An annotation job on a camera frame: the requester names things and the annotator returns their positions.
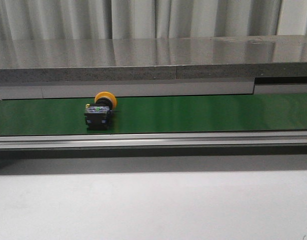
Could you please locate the yellow mushroom push button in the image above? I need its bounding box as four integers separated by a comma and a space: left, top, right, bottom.
84, 91, 118, 130

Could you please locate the grey stone counter slab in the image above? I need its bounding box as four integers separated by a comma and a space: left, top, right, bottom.
0, 35, 307, 101

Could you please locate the green conveyor belt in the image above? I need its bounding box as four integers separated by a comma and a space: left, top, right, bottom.
0, 93, 307, 136

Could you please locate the white pleated curtain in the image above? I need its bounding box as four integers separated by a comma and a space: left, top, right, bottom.
0, 0, 307, 40

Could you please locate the aluminium conveyor side rail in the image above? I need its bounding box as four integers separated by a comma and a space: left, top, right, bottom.
0, 130, 307, 150

